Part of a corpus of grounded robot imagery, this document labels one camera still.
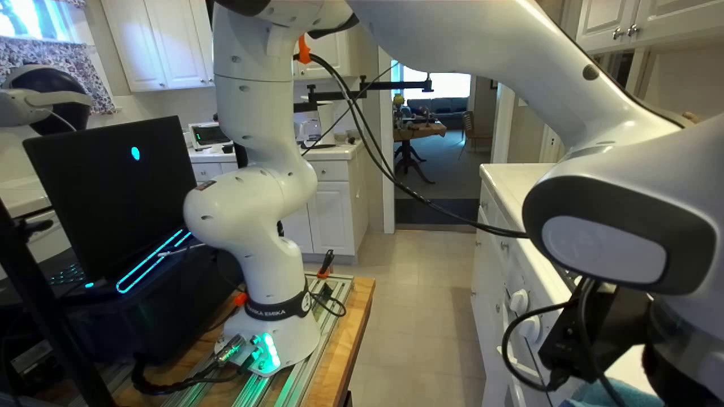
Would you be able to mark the floral window valance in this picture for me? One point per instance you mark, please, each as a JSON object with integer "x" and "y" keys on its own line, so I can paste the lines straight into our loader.
{"x": 47, "y": 52}

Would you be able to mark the black camera boom rod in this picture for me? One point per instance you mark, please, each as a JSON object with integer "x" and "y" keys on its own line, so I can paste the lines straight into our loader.
{"x": 341, "y": 95}

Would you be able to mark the white countertop appliance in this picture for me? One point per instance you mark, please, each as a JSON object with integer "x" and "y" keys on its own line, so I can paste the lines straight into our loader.
{"x": 206, "y": 136}

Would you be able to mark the black tripod leg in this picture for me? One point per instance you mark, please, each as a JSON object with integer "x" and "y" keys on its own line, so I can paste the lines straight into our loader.
{"x": 47, "y": 318}

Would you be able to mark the white upper kitchen cabinet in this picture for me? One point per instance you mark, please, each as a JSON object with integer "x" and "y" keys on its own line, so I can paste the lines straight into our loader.
{"x": 331, "y": 65}
{"x": 151, "y": 45}

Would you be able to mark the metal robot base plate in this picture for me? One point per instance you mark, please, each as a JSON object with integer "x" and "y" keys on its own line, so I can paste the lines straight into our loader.
{"x": 301, "y": 377}

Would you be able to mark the dark pedestal dining table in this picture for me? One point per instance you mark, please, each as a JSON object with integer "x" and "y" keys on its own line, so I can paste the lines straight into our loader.
{"x": 410, "y": 131}

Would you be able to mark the red black clamp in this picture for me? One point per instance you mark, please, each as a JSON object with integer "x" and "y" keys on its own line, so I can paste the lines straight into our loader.
{"x": 325, "y": 264}

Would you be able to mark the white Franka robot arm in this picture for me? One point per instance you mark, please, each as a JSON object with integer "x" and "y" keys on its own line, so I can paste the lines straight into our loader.
{"x": 257, "y": 211}

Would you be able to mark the grey curved bar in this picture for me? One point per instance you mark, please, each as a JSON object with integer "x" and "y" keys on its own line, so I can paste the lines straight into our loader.
{"x": 30, "y": 104}

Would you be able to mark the white stove knob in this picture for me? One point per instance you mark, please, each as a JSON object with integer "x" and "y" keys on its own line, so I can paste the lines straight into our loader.
{"x": 530, "y": 329}
{"x": 518, "y": 300}

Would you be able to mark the white gas stove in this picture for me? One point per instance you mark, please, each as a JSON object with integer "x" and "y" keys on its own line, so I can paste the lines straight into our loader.
{"x": 527, "y": 365}

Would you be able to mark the bright kitchen window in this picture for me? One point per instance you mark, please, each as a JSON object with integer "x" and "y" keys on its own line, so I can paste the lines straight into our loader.
{"x": 30, "y": 18}

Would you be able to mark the wooden table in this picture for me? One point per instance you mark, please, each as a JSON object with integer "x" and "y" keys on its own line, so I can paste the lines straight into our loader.
{"x": 341, "y": 354}

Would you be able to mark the blue sofa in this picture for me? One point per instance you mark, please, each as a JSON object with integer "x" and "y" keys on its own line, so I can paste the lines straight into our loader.
{"x": 448, "y": 114}

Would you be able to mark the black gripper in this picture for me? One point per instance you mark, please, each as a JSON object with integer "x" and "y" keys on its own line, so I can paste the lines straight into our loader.
{"x": 625, "y": 325}

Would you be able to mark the dark round object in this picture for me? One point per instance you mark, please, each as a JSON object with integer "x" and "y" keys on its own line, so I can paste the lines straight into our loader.
{"x": 47, "y": 79}

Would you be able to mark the white cabinet with metal knobs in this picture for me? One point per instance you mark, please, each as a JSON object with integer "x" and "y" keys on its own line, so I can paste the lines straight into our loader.
{"x": 647, "y": 24}

